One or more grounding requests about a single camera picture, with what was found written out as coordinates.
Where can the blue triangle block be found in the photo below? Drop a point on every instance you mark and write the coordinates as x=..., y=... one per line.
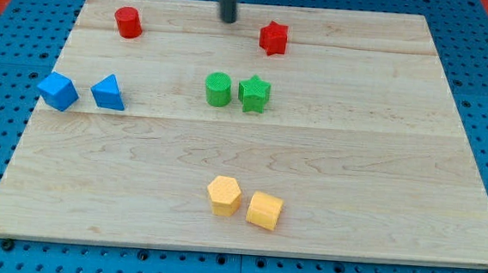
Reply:
x=107, y=94

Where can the red star block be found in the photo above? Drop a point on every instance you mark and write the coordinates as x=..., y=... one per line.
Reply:
x=273, y=38

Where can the yellow tipped hexagon block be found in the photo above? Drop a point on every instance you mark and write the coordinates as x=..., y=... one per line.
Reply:
x=264, y=210

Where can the blue cube block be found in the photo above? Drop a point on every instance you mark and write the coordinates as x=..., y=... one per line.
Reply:
x=58, y=91

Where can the red cylinder block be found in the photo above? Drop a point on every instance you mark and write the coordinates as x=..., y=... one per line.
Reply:
x=128, y=22

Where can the green star block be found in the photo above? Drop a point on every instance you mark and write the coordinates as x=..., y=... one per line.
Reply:
x=254, y=93

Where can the wooden board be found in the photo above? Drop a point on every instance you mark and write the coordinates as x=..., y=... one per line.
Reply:
x=361, y=138

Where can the green cylinder block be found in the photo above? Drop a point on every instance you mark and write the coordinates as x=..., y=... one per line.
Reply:
x=218, y=89

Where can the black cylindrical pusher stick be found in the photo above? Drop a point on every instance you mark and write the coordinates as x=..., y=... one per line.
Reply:
x=228, y=10

